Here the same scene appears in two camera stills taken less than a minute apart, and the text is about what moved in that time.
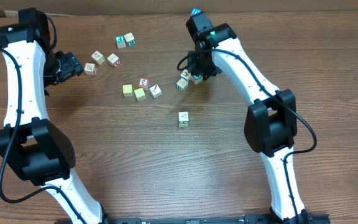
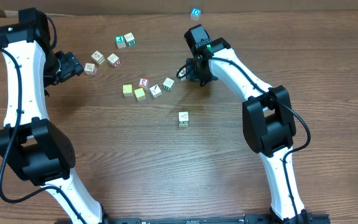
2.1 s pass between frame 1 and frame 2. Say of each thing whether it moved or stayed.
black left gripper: stayed
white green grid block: moved
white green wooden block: stayed
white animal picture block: stayed
